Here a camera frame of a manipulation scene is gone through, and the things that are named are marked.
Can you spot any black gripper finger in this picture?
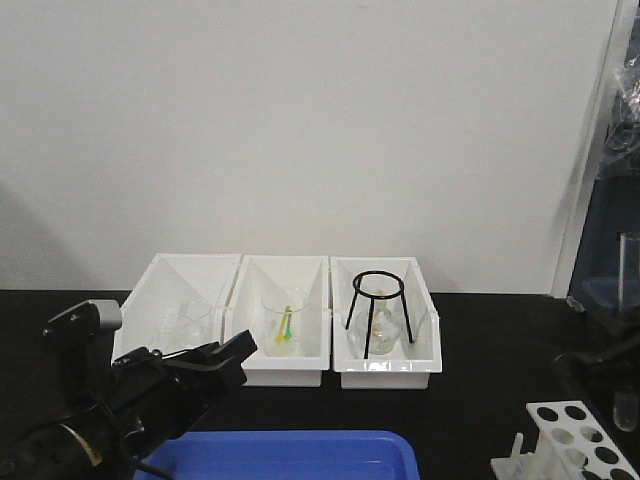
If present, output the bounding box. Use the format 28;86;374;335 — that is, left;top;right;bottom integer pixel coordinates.
199;330;258;367
200;362;247;400

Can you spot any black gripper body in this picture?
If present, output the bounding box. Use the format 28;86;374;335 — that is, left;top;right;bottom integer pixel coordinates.
99;344;231;451

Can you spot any clear glass test tube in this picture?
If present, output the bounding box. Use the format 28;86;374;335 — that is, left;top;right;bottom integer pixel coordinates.
613;231;639;432

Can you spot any white test tube rack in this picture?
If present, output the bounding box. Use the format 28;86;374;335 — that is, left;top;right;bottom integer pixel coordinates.
490;400;639;479

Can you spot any blue pegboard drying rack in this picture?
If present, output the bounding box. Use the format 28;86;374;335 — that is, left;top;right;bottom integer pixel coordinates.
569;176;639;320

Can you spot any small glass beaker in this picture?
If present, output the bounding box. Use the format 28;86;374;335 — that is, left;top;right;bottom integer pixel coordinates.
154;300;212;354

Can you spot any white storage bin left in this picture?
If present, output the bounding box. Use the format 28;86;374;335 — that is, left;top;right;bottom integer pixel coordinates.
112;254;241;360

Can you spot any white storage bin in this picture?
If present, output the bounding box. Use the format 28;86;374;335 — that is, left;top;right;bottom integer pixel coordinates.
112;254;241;360
330;257;442;390
223;255;331;388

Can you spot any yellow plastic spatula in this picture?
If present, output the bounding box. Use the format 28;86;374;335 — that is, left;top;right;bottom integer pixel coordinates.
275;305;293;343

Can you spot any green plastic spatula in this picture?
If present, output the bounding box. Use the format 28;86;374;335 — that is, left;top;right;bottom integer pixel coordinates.
282;311;293;340

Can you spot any glass beaker with spatulas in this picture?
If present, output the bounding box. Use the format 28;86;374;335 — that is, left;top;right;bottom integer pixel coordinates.
262;287;308;357

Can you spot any white storage bin middle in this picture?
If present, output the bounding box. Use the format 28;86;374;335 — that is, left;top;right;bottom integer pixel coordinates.
223;255;331;388

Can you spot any blue plastic tray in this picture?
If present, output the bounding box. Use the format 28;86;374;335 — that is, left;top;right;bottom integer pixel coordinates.
145;430;420;479

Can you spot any round glass flask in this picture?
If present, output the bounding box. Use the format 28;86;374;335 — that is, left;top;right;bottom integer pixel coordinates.
348;298;401;358

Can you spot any white storage bin right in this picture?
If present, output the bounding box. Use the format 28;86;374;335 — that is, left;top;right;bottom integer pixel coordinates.
330;257;442;390

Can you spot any black metal tripod stand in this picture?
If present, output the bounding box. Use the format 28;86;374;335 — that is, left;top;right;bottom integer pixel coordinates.
344;270;416;360

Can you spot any clear plastic bag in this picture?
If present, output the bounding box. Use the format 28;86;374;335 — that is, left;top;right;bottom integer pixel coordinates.
597;33;639;179

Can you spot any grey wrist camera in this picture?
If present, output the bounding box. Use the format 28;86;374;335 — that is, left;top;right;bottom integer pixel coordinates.
42;299;123;354

